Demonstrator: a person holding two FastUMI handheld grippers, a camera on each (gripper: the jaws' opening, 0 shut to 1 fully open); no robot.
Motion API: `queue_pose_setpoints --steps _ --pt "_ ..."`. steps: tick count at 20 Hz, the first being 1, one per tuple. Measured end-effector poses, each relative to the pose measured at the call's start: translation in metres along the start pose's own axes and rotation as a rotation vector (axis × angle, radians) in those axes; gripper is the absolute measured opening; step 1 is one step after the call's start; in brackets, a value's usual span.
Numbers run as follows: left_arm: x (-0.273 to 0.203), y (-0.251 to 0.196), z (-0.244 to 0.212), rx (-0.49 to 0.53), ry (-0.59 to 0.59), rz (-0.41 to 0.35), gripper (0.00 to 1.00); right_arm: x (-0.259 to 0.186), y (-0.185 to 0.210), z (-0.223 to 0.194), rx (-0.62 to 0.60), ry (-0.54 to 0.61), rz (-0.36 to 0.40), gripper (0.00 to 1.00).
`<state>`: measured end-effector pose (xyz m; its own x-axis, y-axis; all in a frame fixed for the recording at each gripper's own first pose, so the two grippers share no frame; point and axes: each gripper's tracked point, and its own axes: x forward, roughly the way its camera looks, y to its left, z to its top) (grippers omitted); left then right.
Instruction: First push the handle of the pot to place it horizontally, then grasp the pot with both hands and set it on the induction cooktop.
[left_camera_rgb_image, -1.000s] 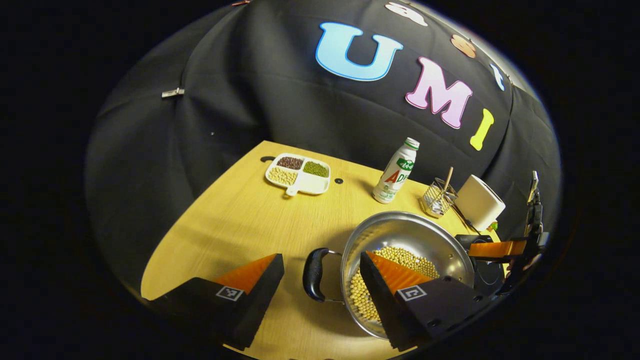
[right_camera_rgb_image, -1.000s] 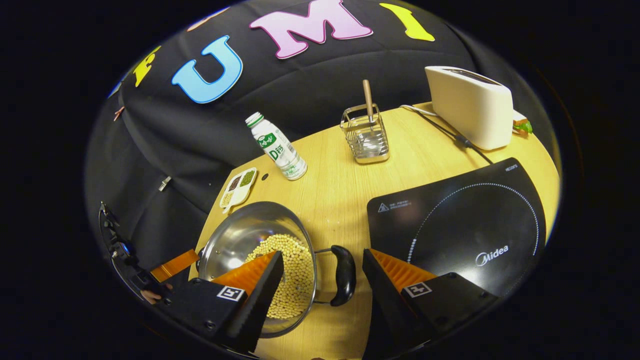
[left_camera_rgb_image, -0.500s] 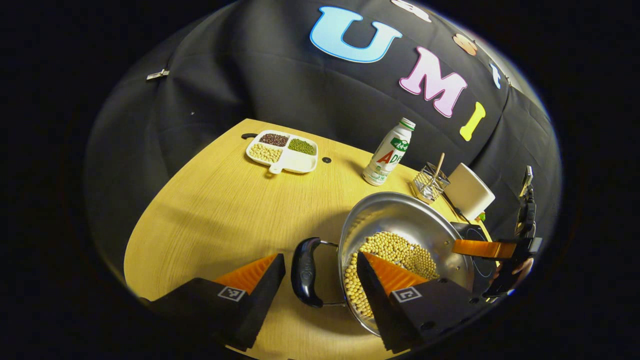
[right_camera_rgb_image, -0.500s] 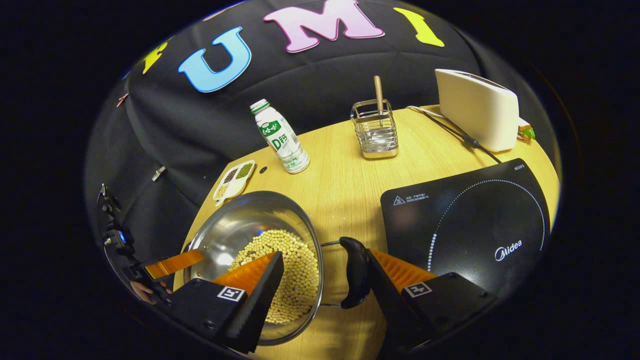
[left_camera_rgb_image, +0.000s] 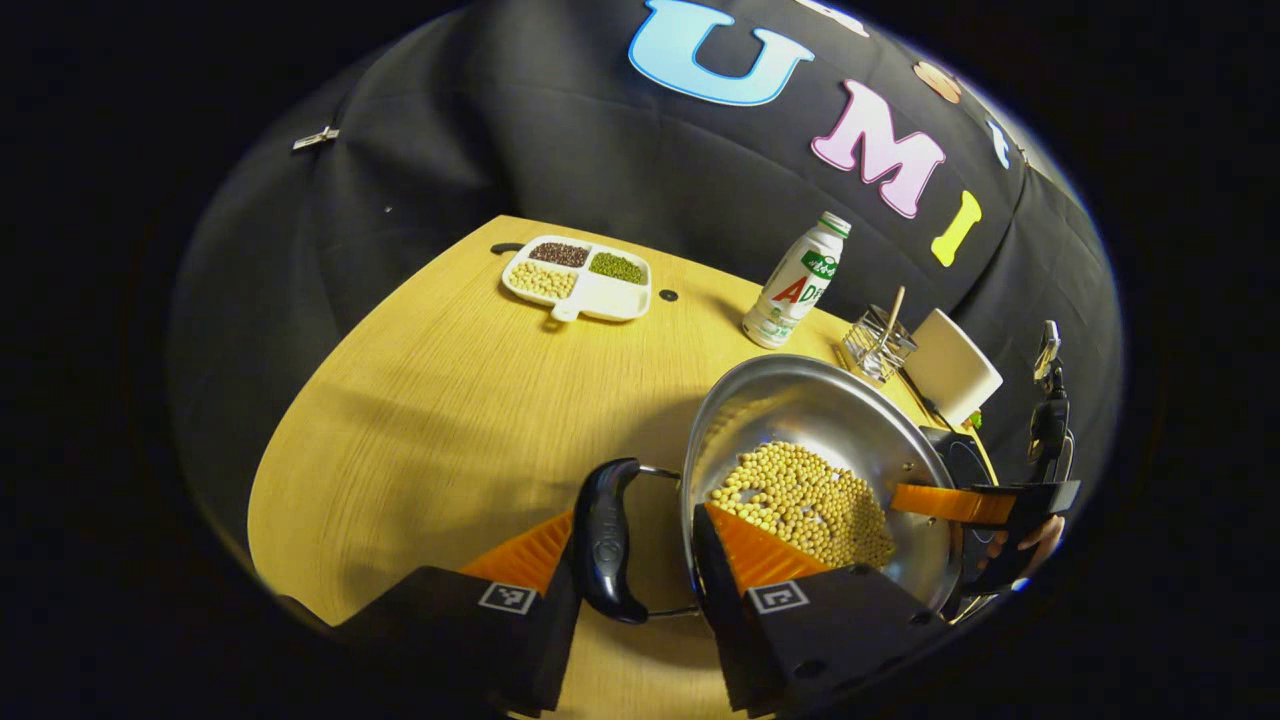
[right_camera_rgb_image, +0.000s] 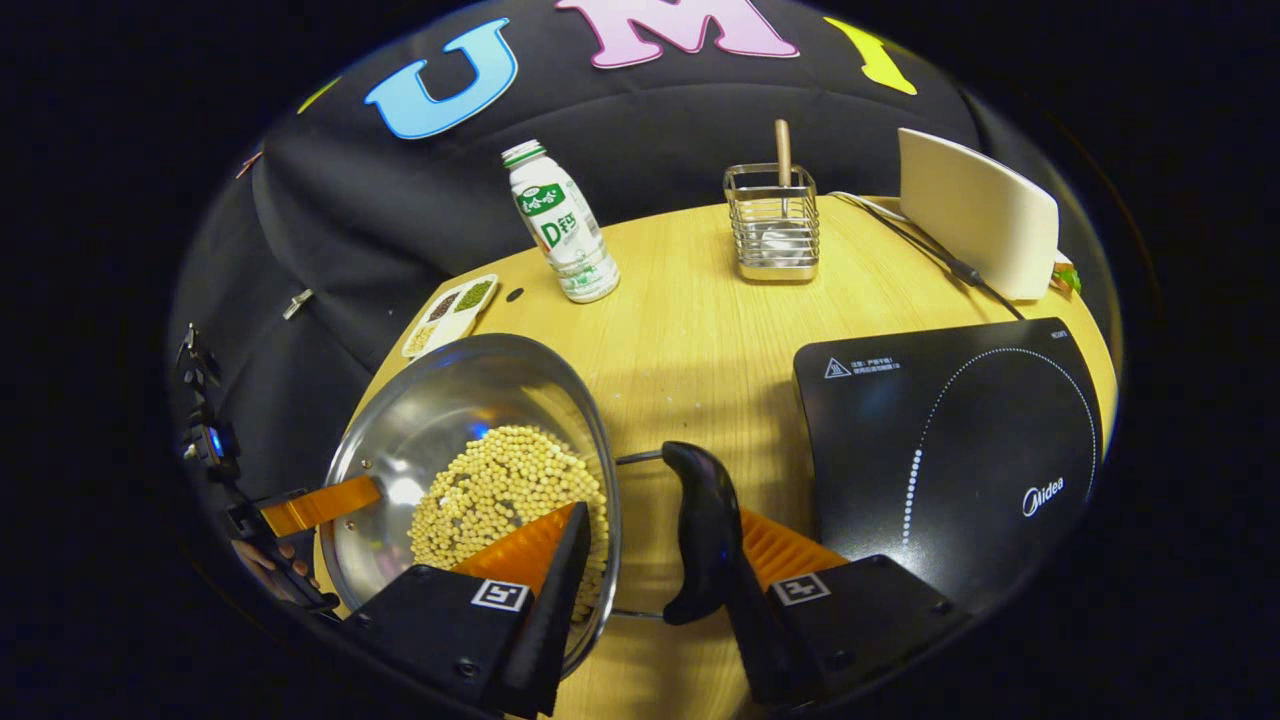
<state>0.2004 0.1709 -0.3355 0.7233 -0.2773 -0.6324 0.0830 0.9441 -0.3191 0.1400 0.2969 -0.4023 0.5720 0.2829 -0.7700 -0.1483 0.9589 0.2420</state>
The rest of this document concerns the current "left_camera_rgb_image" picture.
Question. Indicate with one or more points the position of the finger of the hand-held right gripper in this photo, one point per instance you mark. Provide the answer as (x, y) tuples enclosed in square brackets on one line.
[(950, 503)]

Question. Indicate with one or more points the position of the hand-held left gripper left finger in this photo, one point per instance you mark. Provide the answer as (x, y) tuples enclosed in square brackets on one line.
[(550, 650)]

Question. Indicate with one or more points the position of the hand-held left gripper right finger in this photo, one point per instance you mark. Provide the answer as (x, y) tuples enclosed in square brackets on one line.
[(725, 620)]

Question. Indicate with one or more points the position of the black induction cooktop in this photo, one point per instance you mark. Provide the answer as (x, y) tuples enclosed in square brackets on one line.
[(965, 460)]

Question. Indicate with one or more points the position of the white toaster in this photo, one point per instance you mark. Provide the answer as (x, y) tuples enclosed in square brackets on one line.
[(950, 365)]

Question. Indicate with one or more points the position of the pile of soybeans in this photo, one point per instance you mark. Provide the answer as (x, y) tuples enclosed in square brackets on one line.
[(800, 500)]

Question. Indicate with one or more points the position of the wooden stick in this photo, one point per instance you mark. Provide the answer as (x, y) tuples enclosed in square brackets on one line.
[(893, 312)]

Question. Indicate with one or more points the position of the white drink bottle green label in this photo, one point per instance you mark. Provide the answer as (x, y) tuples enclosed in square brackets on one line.
[(795, 285)]

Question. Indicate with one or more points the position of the white divided dish of beans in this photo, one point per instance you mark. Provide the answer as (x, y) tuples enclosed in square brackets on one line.
[(580, 290)]

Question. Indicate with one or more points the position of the black backdrop cloth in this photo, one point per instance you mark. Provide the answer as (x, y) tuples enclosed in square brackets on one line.
[(450, 130)]

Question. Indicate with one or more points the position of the silver cloth clip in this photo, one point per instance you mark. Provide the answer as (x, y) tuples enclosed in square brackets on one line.
[(315, 137)]

